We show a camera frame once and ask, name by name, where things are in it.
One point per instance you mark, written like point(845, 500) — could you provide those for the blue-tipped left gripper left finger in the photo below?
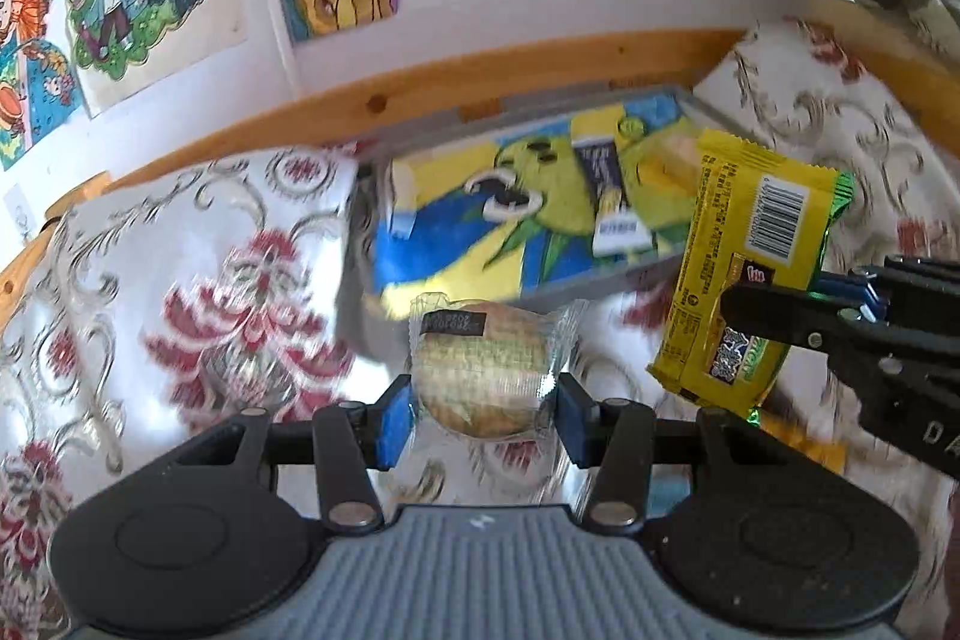
point(344, 443)

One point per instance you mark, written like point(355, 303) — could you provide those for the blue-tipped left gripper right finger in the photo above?
point(622, 440)

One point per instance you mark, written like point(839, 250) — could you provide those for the round pastry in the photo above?
point(486, 370)

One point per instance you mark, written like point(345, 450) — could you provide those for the yellow green snack bar packet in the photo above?
point(760, 218)

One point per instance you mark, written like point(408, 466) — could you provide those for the orange yellow snack bag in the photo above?
point(832, 455)

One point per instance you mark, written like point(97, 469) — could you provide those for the floral white bedspread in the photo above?
point(75, 422)

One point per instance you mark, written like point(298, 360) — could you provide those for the dark blue snack stick packet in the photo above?
point(617, 227)

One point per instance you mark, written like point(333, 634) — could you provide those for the grey metal tray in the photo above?
point(525, 235)

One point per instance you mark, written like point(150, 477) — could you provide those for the pale wafer biscuit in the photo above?
point(673, 161)

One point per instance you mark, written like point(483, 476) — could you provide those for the orange-haired girl drawing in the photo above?
point(38, 90)

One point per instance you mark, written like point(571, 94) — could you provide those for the wooden bed frame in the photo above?
point(450, 92)

